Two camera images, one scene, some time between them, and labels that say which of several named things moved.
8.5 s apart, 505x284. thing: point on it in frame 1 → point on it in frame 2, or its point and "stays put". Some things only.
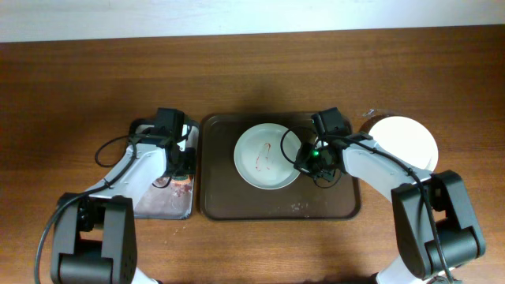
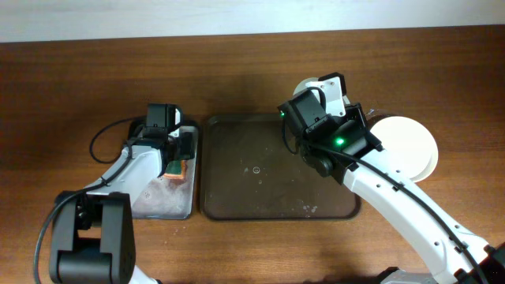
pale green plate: (259, 161) → (301, 86)
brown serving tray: (225, 196) stays put
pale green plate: (406, 140) stays put
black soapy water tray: (169, 197) stays put
